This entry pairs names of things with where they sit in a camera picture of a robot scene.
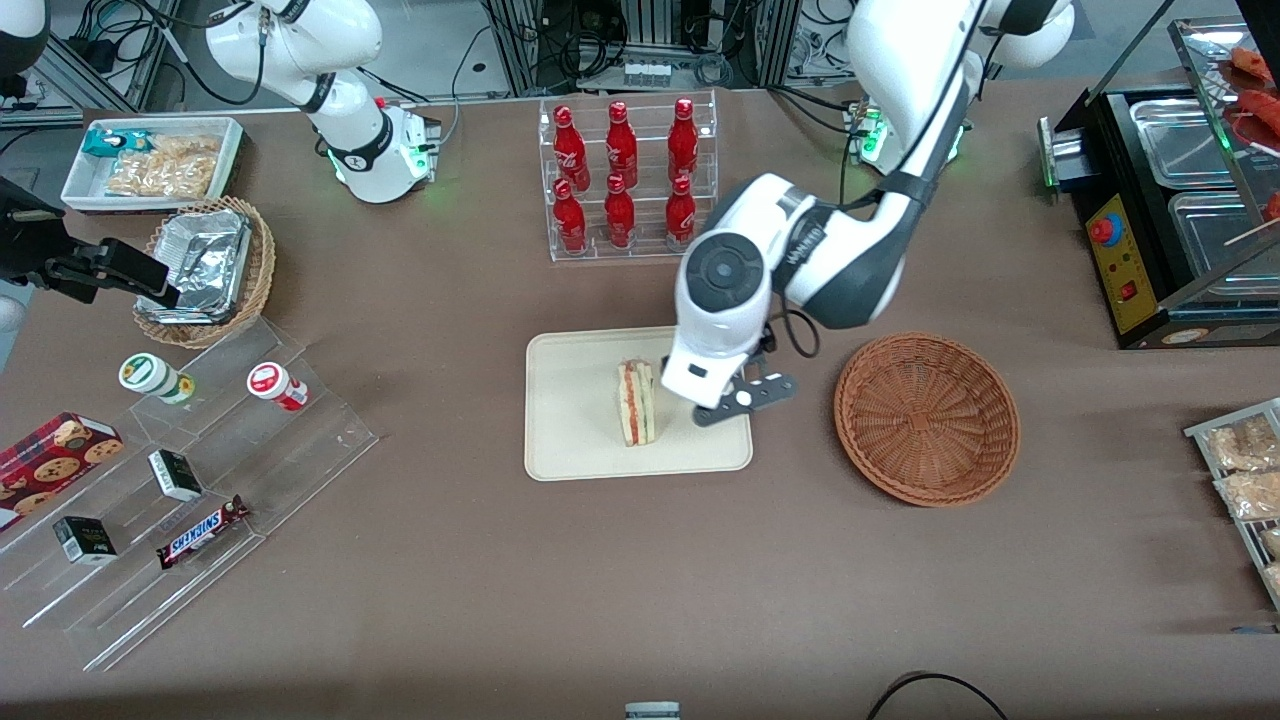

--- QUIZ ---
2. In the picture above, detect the beige plastic tray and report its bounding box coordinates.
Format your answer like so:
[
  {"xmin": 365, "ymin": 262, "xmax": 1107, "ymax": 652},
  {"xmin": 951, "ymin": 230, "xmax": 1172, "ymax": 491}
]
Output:
[{"xmin": 525, "ymin": 323, "xmax": 753, "ymax": 482}]

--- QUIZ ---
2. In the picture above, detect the black food warmer machine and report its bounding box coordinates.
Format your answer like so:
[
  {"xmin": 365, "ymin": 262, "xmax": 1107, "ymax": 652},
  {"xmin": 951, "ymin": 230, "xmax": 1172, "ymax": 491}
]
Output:
[{"xmin": 1038, "ymin": 18, "xmax": 1280, "ymax": 351}]

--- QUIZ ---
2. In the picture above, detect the small black carton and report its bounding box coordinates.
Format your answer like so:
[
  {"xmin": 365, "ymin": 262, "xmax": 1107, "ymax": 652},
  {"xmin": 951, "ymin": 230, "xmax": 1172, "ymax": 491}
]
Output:
[
  {"xmin": 148, "ymin": 449, "xmax": 204, "ymax": 502},
  {"xmin": 53, "ymin": 516, "xmax": 118, "ymax": 564}
]

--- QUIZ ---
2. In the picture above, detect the red tartan cookie box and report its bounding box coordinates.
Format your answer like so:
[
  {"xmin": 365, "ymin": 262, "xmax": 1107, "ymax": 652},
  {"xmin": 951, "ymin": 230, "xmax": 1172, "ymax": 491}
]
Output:
[{"xmin": 0, "ymin": 412, "xmax": 124, "ymax": 531}]

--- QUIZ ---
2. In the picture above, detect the triangle sandwich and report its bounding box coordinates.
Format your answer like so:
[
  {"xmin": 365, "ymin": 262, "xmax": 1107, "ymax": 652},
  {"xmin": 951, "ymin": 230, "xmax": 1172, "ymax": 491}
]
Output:
[{"xmin": 617, "ymin": 359, "xmax": 658, "ymax": 448}]

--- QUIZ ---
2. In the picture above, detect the clear bag of snacks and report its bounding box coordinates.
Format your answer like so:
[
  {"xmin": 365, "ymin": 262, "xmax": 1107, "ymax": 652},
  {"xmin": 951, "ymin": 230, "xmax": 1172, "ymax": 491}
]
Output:
[
  {"xmin": 1205, "ymin": 415, "xmax": 1280, "ymax": 471},
  {"xmin": 1215, "ymin": 470, "xmax": 1280, "ymax": 521}
]

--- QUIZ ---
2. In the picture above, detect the clear acrylic bottle rack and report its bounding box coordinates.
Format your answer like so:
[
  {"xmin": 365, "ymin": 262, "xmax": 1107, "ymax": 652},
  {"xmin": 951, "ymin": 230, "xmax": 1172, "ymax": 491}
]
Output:
[{"xmin": 538, "ymin": 90, "xmax": 719, "ymax": 263}]

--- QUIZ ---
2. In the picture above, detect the teal snack packet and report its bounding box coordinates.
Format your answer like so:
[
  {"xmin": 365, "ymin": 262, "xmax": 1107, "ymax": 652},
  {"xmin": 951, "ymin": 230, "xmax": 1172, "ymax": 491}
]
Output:
[{"xmin": 83, "ymin": 130, "xmax": 151, "ymax": 158}]

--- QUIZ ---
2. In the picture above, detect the black cable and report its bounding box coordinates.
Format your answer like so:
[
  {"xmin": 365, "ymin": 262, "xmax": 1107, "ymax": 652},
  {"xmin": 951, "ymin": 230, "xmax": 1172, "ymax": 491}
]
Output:
[{"xmin": 865, "ymin": 671, "xmax": 1011, "ymax": 720}]

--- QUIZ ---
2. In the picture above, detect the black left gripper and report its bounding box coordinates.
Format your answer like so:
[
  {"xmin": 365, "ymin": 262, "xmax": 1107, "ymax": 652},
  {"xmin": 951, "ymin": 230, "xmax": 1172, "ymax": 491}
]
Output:
[{"xmin": 692, "ymin": 335, "xmax": 799, "ymax": 429}]

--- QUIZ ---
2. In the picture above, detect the white plastic bin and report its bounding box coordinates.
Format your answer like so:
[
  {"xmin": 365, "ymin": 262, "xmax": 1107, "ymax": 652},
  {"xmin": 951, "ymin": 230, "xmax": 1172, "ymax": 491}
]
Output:
[{"xmin": 62, "ymin": 117, "xmax": 246, "ymax": 214}]

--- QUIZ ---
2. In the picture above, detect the aluminium foil container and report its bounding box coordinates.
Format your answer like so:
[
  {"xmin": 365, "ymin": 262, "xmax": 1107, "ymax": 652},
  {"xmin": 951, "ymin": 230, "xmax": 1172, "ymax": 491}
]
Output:
[{"xmin": 150, "ymin": 210, "xmax": 251, "ymax": 323}]

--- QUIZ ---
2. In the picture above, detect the green lid cup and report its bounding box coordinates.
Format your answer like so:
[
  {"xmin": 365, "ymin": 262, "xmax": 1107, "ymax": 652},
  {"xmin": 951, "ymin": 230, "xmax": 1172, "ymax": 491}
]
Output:
[{"xmin": 119, "ymin": 353, "xmax": 196, "ymax": 406}]

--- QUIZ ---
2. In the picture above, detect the grey snack display tray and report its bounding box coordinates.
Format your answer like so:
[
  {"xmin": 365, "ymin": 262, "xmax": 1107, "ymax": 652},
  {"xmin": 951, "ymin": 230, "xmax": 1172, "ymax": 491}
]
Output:
[{"xmin": 1185, "ymin": 398, "xmax": 1280, "ymax": 611}]

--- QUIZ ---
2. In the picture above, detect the red lid cup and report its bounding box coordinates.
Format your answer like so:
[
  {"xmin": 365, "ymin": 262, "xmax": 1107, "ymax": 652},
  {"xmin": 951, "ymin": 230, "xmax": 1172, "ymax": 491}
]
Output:
[{"xmin": 247, "ymin": 362, "xmax": 309, "ymax": 413}]

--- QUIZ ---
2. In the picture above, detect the red cola bottle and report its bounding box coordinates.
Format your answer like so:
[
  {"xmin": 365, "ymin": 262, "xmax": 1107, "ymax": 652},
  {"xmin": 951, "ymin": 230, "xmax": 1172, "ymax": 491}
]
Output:
[
  {"xmin": 553, "ymin": 178, "xmax": 588, "ymax": 253},
  {"xmin": 665, "ymin": 174, "xmax": 697, "ymax": 243},
  {"xmin": 667, "ymin": 97, "xmax": 700, "ymax": 186},
  {"xmin": 553, "ymin": 105, "xmax": 589, "ymax": 191},
  {"xmin": 606, "ymin": 101, "xmax": 639, "ymax": 189},
  {"xmin": 604, "ymin": 173, "xmax": 636, "ymax": 249}
]

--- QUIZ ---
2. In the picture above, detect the brown round wicker basket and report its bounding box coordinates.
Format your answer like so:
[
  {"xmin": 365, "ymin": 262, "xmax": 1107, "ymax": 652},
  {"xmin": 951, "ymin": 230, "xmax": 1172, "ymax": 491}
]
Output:
[{"xmin": 833, "ymin": 332, "xmax": 1022, "ymax": 508}]

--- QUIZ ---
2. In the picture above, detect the small tan wicker basket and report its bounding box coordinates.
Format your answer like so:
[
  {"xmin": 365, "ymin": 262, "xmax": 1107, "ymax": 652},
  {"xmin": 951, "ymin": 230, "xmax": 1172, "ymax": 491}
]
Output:
[{"xmin": 133, "ymin": 197, "xmax": 276, "ymax": 349}]

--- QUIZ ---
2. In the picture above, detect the Snickers chocolate bar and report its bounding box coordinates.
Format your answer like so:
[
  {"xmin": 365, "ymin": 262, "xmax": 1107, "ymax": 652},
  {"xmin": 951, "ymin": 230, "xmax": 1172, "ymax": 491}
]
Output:
[{"xmin": 157, "ymin": 496, "xmax": 249, "ymax": 569}]

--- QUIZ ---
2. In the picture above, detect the clear acrylic stepped shelf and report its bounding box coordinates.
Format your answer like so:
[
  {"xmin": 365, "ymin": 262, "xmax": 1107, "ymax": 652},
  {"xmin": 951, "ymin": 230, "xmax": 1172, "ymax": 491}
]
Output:
[{"xmin": 0, "ymin": 318, "xmax": 379, "ymax": 671}]

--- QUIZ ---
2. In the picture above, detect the clear bag of chips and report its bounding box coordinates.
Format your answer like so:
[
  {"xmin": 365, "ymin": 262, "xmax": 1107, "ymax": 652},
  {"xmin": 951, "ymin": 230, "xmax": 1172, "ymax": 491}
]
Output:
[{"xmin": 105, "ymin": 135, "xmax": 221, "ymax": 198}]

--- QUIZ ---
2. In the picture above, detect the steel food pan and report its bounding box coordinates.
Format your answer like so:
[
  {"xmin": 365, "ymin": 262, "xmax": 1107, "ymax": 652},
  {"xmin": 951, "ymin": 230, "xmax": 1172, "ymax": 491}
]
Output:
[
  {"xmin": 1130, "ymin": 98, "xmax": 1241, "ymax": 189},
  {"xmin": 1168, "ymin": 192, "xmax": 1280, "ymax": 301}
]

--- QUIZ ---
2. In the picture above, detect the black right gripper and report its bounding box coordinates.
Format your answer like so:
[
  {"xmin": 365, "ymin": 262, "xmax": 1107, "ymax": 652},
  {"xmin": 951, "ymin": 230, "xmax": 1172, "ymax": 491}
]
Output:
[{"xmin": 0, "ymin": 205, "xmax": 183, "ymax": 311}]

